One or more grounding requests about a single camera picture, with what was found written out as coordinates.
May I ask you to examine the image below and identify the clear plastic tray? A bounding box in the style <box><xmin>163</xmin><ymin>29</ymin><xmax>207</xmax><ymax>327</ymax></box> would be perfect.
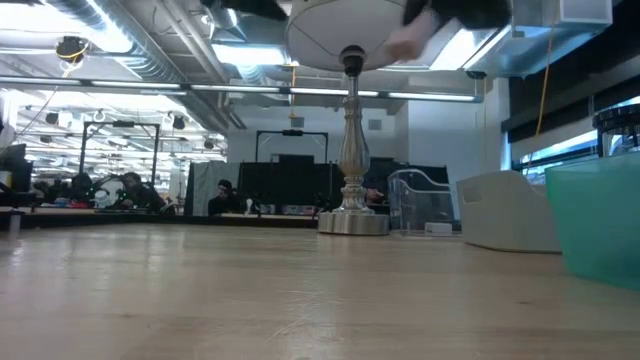
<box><xmin>386</xmin><ymin>167</ymin><xmax>455</xmax><ymax>235</ymax></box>

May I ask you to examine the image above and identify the yellow hanging cable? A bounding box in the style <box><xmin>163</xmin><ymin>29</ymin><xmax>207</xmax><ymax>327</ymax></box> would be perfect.
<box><xmin>534</xmin><ymin>27</ymin><xmax>555</xmax><ymax>137</ymax></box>

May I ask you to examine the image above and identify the black hourglass blue sand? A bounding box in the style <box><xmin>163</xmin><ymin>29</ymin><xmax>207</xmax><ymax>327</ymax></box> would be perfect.
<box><xmin>592</xmin><ymin>103</ymin><xmax>640</xmax><ymax>157</ymax></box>

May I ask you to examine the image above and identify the black ceiling device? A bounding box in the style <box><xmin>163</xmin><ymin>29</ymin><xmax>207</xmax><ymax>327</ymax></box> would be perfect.
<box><xmin>54</xmin><ymin>34</ymin><xmax>91</xmax><ymax>66</ymax></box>

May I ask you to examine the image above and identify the grey partition panel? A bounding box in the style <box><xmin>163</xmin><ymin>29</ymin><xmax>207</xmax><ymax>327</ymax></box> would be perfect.
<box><xmin>183</xmin><ymin>160</ymin><xmax>241</xmax><ymax>217</ymax></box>

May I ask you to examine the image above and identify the ceiling light strip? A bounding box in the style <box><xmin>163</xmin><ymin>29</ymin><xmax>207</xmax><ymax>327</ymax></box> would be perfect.
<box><xmin>0</xmin><ymin>74</ymin><xmax>484</xmax><ymax>104</ymax></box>

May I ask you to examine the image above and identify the table lamp white shade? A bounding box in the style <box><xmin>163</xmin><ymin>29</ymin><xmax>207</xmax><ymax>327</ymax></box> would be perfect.
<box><xmin>283</xmin><ymin>0</ymin><xmax>421</xmax><ymax>237</ymax></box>

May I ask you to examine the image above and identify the person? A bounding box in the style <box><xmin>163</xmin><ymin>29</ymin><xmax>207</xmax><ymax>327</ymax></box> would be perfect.
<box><xmin>207</xmin><ymin>178</ymin><xmax>246</xmax><ymax>217</ymax></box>
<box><xmin>117</xmin><ymin>171</ymin><xmax>177</xmax><ymax>215</ymax></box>

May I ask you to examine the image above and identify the black background frame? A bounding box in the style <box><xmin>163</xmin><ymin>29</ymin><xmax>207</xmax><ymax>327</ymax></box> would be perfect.
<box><xmin>255</xmin><ymin>128</ymin><xmax>330</xmax><ymax>166</ymax></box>
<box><xmin>79</xmin><ymin>119</ymin><xmax>162</xmax><ymax>181</ymax></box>

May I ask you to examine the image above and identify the dark background workstation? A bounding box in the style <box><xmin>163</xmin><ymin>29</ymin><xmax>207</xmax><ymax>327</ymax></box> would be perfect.
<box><xmin>237</xmin><ymin>153</ymin><xmax>346</xmax><ymax>216</ymax></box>

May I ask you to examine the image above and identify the small clear container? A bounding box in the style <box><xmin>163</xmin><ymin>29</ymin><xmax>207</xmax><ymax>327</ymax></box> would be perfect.
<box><xmin>456</xmin><ymin>169</ymin><xmax>564</xmax><ymax>255</ymax></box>

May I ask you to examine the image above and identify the green translucent tray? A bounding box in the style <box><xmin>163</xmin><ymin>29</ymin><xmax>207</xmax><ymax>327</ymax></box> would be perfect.
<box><xmin>544</xmin><ymin>151</ymin><xmax>640</xmax><ymax>291</ymax></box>

